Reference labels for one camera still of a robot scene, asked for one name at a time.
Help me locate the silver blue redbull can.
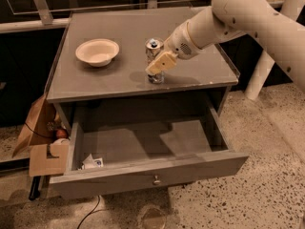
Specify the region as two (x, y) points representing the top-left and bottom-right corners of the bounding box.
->
(145, 37), (164, 84)

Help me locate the white railing bar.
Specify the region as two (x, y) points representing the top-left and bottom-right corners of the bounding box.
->
(0, 0), (285, 34)

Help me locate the black cable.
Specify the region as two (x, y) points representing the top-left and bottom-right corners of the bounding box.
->
(76, 195), (102, 229)

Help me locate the brown cardboard box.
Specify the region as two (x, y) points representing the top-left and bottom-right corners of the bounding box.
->
(12, 94), (70, 177)

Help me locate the white diagonal pole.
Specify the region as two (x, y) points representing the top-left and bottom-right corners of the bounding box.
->
(245, 0), (305, 100)

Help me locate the metal drawer knob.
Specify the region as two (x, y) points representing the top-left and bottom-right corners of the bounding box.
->
(152, 175), (161, 186)

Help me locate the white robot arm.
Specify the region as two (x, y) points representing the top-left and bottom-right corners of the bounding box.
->
(146, 0), (305, 91)

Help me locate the white paper bowl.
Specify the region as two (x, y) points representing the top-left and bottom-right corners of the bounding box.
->
(75, 39), (119, 67)

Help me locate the grey wooden cabinet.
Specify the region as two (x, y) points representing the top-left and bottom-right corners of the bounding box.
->
(47, 7), (238, 128)

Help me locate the white crumpled packet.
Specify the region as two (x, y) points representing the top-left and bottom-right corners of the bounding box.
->
(81, 154), (104, 170)

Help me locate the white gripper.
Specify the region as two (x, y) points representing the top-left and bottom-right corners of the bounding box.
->
(145, 22), (201, 75)

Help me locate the open grey top drawer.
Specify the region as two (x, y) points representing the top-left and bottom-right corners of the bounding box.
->
(51, 98), (248, 198)

